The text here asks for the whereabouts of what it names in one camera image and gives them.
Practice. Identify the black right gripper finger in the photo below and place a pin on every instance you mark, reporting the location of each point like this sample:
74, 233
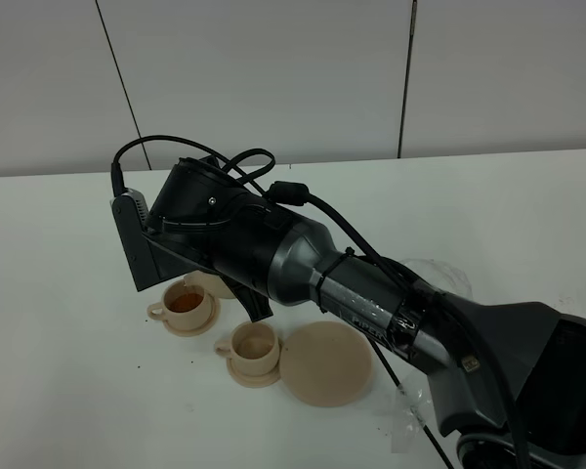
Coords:
255, 304

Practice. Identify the beige teapot with lid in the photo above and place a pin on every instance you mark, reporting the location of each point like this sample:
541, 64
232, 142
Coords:
212, 284

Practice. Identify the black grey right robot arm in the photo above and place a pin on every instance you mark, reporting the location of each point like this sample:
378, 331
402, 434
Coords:
510, 379

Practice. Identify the large beige teapot saucer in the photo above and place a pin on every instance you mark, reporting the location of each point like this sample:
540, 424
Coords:
326, 364

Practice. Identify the beige far cup saucer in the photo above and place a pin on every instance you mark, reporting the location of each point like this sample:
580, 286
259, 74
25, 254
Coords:
215, 315

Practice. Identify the beige cup saucer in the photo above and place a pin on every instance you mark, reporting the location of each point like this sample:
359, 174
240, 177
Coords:
239, 380
215, 315

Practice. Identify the beige far teacup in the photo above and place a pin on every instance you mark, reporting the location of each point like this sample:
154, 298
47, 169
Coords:
155, 311

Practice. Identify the beige near cup saucer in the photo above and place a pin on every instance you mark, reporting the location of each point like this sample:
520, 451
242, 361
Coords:
239, 380

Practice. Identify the beige teacup with handle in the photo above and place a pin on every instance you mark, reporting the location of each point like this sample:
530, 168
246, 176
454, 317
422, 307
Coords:
224, 348

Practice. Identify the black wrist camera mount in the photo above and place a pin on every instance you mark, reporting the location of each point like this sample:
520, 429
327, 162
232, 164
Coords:
149, 263

